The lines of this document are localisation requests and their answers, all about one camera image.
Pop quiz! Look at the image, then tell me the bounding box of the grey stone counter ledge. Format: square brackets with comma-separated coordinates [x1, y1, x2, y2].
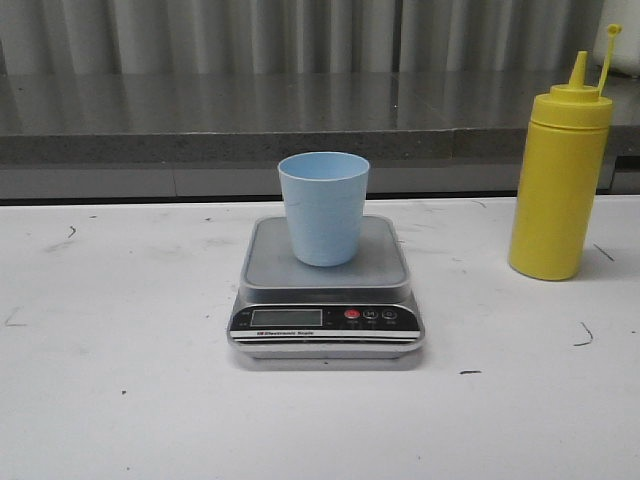
[0, 71, 640, 200]

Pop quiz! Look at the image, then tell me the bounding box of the silver digital kitchen scale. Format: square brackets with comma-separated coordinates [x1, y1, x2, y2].
[227, 215, 426, 360]

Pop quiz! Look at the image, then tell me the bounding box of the white container in background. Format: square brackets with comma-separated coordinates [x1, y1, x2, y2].
[592, 26, 639, 77]

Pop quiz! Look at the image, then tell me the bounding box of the yellow squeeze bottle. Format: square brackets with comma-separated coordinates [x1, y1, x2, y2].
[508, 51, 613, 281]

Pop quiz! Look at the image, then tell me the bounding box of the light blue plastic cup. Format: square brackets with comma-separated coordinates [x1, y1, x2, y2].
[278, 151, 370, 267]

